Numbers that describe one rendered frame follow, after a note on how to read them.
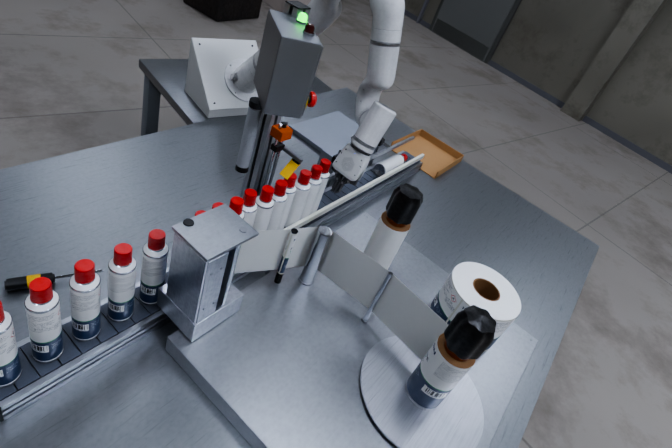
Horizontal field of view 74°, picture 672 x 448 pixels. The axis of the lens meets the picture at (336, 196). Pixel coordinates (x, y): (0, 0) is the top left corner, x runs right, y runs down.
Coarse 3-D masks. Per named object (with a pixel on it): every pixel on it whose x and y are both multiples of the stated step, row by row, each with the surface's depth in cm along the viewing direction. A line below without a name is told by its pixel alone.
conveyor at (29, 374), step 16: (368, 176) 176; (320, 208) 151; (336, 208) 154; (144, 304) 103; (128, 320) 98; (64, 336) 92; (112, 336) 95; (64, 352) 89; (80, 352) 91; (32, 368) 85; (48, 368) 86; (16, 384) 82; (0, 400) 80
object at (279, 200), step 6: (282, 180) 121; (276, 186) 120; (282, 186) 119; (276, 192) 121; (282, 192) 121; (276, 198) 121; (282, 198) 122; (276, 204) 122; (282, 204) 122; (276, 210) 123; (282, 210) 125; (276, 216) 124; (270, 222) 126; (276, 222) 126; (270, 228) 127; (276, 228) 128
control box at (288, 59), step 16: (272, 16) 103; (288, 16) 106; (272, 32) 101; (288, 32) 97; (272, 48) 100; (288, 48) 96; (304, 48) 97; (320, 48) 98; (272, 64) 99; (288, 64) 99; (304, 64) 100; (256, 80) 113; (272, 80) 100; (288, 80) 101; (304, 80) 102; (272, 96) 102; (288, 96) 104; (304, 96) 105; (272, 112) 105; (288, 112) 106
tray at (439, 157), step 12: (420, 132) 231; (408, 144) 220; (420, 144) 224; (432, 144) 228; (444, 144) 226; (432, 156) 218; (444, 156) 222; (456, 156) 224; (420, 168) 204; (432, 168) 208; (444, 168) 205
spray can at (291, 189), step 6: (294, 174) 125; (288, 180) 124; (294, 180) 124; (288, 186) 125; (294, 186) 127; (288, 192) 125; (294, 192) 126; (288, 198) 127; (288, 204) 128; (288, 210) 130; (282, 216) 130; (282, 222) 132; (282, 228) 134
